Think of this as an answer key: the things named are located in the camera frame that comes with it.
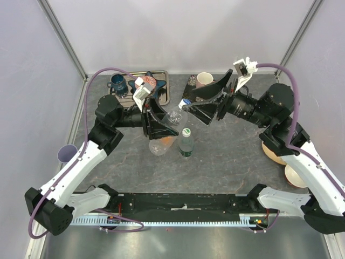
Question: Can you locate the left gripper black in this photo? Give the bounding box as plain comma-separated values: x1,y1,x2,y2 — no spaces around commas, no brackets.
114,96,180,140

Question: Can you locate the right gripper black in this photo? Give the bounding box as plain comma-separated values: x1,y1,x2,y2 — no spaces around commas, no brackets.
183,68,273,128

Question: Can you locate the clear plastic bottle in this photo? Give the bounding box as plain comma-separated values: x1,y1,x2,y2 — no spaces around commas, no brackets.
149,98,192,157

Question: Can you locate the blue white bottle cap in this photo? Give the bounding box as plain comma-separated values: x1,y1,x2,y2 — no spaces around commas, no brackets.
178,98,191,109

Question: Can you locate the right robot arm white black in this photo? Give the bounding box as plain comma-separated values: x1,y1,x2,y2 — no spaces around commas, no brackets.
183,70,344,234

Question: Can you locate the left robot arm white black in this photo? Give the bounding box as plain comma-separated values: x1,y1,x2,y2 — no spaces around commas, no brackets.
24,94,178,239

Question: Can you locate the right orange juice bottle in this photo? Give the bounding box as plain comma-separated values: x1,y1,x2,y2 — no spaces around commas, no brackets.
160,137,176,145

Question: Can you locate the water bottle green label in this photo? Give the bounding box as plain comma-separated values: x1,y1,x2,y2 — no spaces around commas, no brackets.
178,128,194,158

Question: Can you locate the pink mug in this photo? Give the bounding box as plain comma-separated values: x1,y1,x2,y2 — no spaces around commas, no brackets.
196,72,213,88

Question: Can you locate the metal tray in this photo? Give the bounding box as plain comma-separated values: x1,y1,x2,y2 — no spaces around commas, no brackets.
109,71,170,107

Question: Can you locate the black floral square plate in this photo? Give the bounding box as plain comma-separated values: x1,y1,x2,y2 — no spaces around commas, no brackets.
182,75,210,103

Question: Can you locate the blue star-shaped plate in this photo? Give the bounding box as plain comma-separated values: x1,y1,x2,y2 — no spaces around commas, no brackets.
127,71,167,100

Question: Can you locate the red patterned bowl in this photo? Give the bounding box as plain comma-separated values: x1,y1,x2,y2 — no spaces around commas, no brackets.
135,76,157,89

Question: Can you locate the blue mug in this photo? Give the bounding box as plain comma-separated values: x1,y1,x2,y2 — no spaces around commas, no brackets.
107,74,128,92

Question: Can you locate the beige plate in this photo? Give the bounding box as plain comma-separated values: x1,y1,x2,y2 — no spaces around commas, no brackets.
261,142,287,166

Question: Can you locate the purple cup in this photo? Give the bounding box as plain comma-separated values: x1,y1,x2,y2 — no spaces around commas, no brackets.
57,144,78,163

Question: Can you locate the white bowl red rim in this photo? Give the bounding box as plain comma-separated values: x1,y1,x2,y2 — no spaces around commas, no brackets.
284,165,307,188

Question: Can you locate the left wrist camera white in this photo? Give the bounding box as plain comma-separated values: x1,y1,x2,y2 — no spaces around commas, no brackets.
133,83,154,111

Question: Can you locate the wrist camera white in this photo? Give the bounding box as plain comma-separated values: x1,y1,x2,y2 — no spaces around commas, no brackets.
133,83,154,111
233,57,258,93

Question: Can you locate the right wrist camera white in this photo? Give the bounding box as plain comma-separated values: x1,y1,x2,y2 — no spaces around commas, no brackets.
233,57,258,93

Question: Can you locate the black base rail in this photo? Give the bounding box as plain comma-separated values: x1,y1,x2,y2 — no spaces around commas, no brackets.
102,187,278,222

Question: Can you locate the slotted cable duct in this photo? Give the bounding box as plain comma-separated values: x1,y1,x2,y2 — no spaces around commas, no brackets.
71,213,274,228

